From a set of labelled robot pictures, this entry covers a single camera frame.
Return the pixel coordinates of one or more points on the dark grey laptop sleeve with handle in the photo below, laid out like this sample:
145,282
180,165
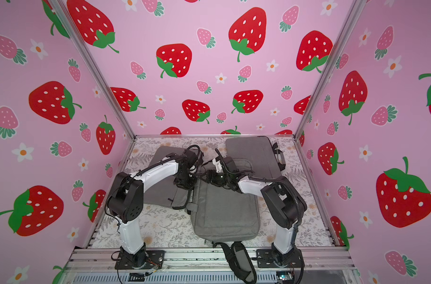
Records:
267,159

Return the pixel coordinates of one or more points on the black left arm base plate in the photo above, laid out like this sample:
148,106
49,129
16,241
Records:
144,259

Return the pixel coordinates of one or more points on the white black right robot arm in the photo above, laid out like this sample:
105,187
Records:
284,203

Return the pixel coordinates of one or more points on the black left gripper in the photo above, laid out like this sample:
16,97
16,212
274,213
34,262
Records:
190,186

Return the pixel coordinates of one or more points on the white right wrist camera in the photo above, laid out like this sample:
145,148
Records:
219,166

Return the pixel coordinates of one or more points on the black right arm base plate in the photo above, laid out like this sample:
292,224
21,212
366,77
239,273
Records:
271,258

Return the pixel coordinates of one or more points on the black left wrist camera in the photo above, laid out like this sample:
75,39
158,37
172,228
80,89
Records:
194,156

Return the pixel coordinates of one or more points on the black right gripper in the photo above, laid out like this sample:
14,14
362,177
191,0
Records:
215,179

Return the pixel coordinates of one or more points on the dark grey laptop sleeve left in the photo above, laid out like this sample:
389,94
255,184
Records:
165,193

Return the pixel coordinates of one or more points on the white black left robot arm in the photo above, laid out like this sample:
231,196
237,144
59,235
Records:
126,199

